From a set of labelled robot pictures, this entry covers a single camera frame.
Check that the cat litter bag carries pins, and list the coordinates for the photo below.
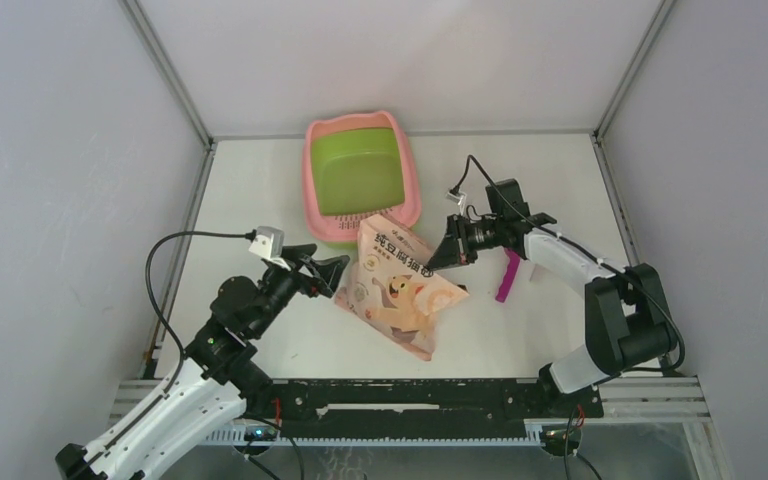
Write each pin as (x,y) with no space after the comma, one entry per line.
(390,287)

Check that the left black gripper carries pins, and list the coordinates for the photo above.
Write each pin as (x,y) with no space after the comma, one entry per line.
(331,270)

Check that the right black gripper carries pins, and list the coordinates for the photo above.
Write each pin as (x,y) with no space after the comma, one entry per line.
(454,249)

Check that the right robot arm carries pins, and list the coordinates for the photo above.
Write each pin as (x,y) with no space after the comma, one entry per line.
(626,320)

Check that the magenta plastic scoop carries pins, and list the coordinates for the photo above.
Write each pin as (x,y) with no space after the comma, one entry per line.
(509,276)

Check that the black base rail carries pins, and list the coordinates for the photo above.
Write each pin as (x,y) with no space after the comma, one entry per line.
(415,409)

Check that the pink green litter box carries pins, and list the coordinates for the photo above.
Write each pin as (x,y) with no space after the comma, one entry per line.
(355,166)

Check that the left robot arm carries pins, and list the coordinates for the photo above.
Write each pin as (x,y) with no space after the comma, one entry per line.
(214,379)

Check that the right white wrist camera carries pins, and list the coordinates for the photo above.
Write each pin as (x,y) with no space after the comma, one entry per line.
(457,197)

